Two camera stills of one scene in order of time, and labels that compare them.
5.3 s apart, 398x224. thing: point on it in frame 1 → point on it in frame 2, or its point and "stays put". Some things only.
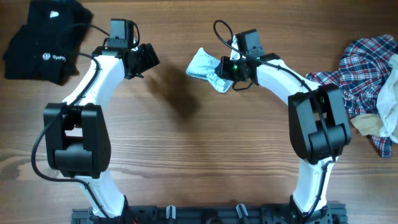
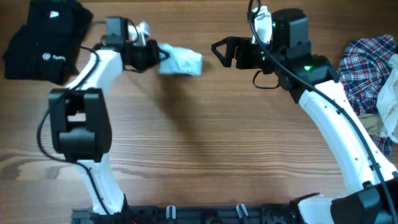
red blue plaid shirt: (363, 64) stays put
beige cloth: (369, 124) stays put
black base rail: (328, 214) stays put
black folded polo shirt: (46, 48) stays put
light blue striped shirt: (203, 66) → (181, 61)
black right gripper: (223, 66) → (229, 51)
